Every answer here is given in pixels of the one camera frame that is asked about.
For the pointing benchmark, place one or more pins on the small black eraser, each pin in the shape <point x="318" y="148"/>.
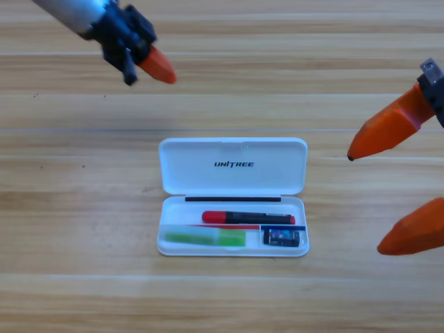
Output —
<point x="281" y="237"/>

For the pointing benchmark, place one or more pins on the white Unitree pencil case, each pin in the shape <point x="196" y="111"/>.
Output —
<point x="208" y="173"/>

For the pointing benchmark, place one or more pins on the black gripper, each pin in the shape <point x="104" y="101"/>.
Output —
<point x="435" y="90"/>
<point x="121" y="34"/>

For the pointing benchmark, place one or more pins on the red and black marker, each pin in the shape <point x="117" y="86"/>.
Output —
<point x="215" y="217"/>

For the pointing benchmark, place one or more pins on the green highlighter pen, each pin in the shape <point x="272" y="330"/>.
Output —
<point x="229" y="239"/>

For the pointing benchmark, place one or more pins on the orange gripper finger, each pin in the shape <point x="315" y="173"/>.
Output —
<point x="416" y="232"/>

